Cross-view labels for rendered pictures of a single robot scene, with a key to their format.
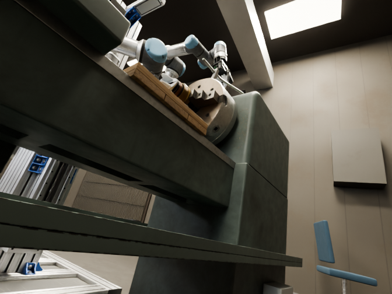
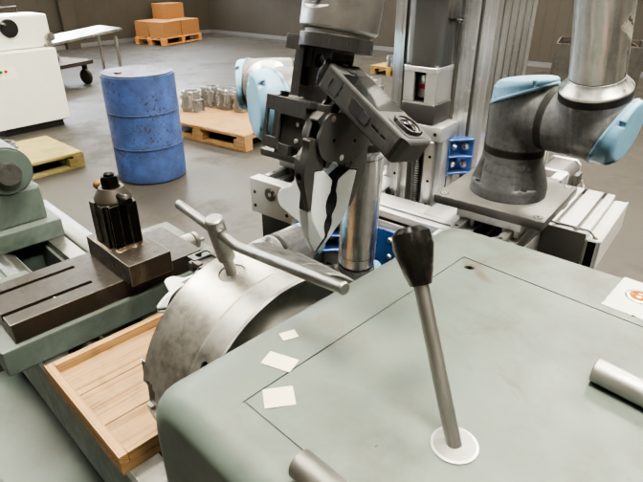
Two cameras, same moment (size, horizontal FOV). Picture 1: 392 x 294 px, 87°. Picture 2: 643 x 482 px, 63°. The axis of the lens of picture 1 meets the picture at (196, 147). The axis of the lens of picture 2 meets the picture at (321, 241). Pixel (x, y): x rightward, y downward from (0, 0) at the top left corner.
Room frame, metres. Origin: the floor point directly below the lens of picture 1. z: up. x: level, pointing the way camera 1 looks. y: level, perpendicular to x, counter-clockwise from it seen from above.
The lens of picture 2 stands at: (0.96, -0.56, 1.58)
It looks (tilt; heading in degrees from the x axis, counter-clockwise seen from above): 28 degrees down; 93
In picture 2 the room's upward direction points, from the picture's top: straight up
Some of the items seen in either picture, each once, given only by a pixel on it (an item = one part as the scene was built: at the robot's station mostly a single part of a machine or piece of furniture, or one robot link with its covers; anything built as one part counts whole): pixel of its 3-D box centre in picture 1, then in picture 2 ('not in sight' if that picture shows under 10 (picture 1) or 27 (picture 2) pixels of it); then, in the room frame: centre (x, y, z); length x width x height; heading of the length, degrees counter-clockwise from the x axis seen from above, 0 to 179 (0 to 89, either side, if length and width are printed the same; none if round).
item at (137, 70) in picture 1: (138, 115); (171, 365); (0.62, 0.21, 0.89); 0.36 x 0.30 x 0.04; 49
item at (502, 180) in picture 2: not in sight; (511, 167); (1.28, 0.48, 1.21); 0.15 x 0.15 x 0.10
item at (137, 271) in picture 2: not in sight; (128, 252); (0.46, 0.46, 1.00); 0.20 x 0.10 x 0.05; 139
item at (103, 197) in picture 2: not in sight; (112, 192); (0.44, 0.48, 1.14); 0.08 x 0.08 x 0.03
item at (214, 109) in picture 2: not in sight; (226, 114); (-0.38, 4.90, 0.19); 1.33 x 0.92 x 0.37; 146
